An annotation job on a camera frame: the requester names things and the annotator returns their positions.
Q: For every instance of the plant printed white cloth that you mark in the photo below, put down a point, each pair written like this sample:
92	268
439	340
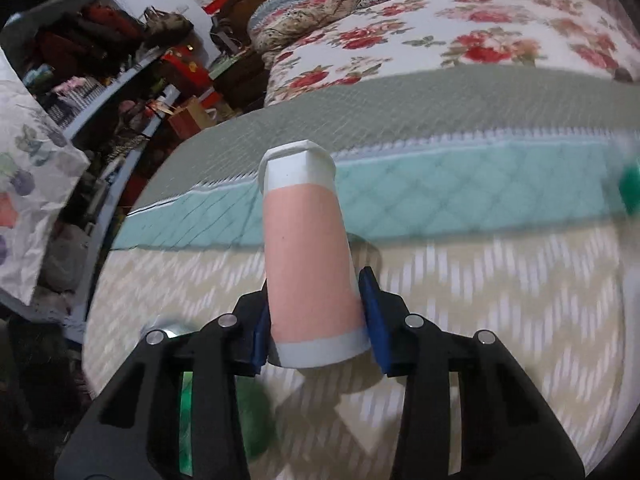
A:
30	185

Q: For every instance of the white floral bed sheet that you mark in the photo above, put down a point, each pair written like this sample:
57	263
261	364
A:
400	50

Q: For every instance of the chevron patterned bed sheet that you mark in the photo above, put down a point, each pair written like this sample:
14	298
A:
450	285

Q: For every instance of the brown patterned handbag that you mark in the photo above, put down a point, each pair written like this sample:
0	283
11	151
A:
167	25

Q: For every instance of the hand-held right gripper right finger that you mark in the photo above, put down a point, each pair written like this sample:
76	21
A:
375	320

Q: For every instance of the cluttered storage shelf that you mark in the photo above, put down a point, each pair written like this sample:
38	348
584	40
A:
110	95

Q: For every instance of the folded patchwork quilt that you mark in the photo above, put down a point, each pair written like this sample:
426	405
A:
325	0

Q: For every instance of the brown paper bag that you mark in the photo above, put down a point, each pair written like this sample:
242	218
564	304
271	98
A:
192	117

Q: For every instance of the red gift box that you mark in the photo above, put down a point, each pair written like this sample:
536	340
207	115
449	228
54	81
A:
185	67

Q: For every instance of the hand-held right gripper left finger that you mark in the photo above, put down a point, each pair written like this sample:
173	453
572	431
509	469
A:
260	345

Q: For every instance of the clear plastic bottle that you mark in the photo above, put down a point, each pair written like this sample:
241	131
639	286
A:
631	185

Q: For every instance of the pink paper cup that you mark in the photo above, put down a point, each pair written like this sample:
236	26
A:
310	260

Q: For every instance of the dark wooden bedside table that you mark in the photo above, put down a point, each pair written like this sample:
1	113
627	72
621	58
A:
240	85

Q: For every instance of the green plastic bottle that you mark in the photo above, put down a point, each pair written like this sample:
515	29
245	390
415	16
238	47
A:
257	420

